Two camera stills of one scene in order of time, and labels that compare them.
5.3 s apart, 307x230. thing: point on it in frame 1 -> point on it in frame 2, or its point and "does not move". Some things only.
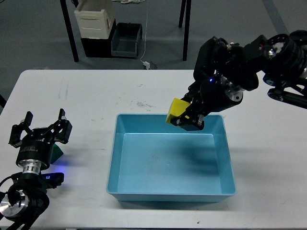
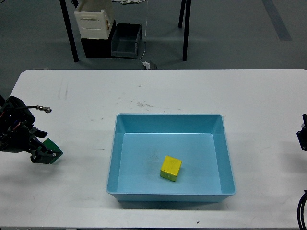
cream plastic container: x=96 y=19 does not move
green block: x=56 y=153 does not move
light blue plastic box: x=151 y=160 does not move
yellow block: x=177 y=108 -> x=170 y=168
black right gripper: x=215 y=93 -> x=301 y=134
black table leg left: x=65 y=13 does not move
